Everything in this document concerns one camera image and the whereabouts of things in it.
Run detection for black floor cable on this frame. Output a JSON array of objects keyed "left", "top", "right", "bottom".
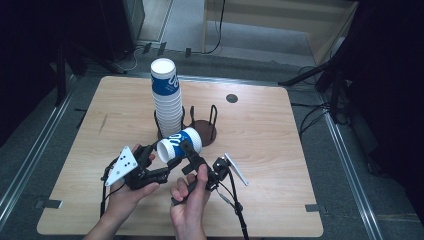
[{"left": 298, "top": 101, "right": 331, "bottom": 136}]

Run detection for person's right hand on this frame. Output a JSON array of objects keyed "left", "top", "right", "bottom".
[{"left": 169, "top": 163, "right": 213, "bottom": 231}]

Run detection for black metal stand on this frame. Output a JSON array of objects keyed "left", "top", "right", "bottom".
[
  {"left": 54, "top": 39, "right": 128, "bottom": 108},
  {"left": 278, "top": 49, "right": 354, "bottom": 124}
]

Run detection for black hanging cable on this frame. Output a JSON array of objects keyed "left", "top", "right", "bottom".
[{"left": 203, "top": 0, "right": 227, "bottom": 55}]

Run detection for brown cup holder black rods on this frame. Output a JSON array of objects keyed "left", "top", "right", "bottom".
[{"left": 153, "top": 104, "right": 219, "bottom": 148}]

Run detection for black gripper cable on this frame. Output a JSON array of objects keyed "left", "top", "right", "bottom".
[
  {"left": 213, "top": 168, "right": 250, "bottom": 240},
  {"left": 99, "top": 159, "right": 126, "bottom": 219}
]

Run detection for aluminium floor rail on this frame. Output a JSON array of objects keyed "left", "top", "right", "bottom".
[
  {"left": 0, "top": 74, "right": 79, "bottom": 221},
  {"left": 318, "top": 94, "right": 384, "bottom": 240}
]

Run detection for beige wooden furniture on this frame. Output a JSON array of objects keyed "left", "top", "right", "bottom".
[{"left": 201, "top": 0, "right": 359, "bottom": 66}]

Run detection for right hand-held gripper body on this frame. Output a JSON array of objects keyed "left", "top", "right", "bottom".
[{"left": 171, "top": 152, "right": 250, "bottom": 206}]

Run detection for grey tape strip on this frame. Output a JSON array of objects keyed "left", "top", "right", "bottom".
[
  {"left": 34, "top": 199, "right": 63, "bottom": 210},
  {"left": 305, "top": 203, "right": 326, "bottom": 213}
]

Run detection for dark cabinet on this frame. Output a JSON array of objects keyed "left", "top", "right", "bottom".
[{"left": 99, "top": 0, "right": 146, "bottom": 63}]

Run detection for person's left hand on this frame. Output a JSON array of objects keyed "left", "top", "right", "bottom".
[{"left": 105, "top": 143, "right": 162, "bottom": 221}]

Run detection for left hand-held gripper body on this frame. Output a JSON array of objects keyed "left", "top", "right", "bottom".
[{"left": 104, "top": 145, "right": 170, "bottom": 192}]

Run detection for stack of paper cups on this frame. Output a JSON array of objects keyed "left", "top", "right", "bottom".
[{"left": 150, "top": 58, "right": 184, "bottom": 138}]

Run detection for blue banded ribbed paper cup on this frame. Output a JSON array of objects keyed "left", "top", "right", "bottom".
[{"left": 156, "top": 127, "right": 203, "bottom": 164}]

